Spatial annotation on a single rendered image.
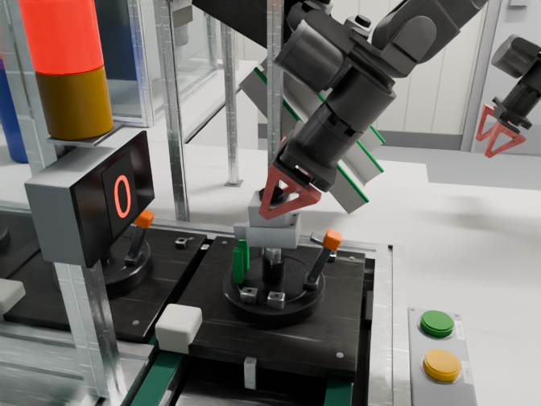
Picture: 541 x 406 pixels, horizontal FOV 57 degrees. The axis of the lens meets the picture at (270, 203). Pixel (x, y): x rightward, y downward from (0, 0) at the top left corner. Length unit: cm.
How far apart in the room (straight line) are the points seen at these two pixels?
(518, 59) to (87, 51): 88
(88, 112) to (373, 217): 79
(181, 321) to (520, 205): 87
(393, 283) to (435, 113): 314
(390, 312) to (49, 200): 47
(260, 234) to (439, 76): 322
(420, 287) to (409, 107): 295
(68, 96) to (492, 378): 64
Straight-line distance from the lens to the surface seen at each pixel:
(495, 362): 81
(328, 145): 54
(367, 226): 106
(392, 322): 68
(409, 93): 376
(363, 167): 93
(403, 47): 51
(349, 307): 67
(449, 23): 54
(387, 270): 77
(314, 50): 51
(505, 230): 114
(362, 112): 53
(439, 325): 67
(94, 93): 40
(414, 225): 108
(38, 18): 39
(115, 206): 43
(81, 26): 39
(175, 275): 73
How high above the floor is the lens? 140
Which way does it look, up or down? 28 degrees down
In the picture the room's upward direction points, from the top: straight up
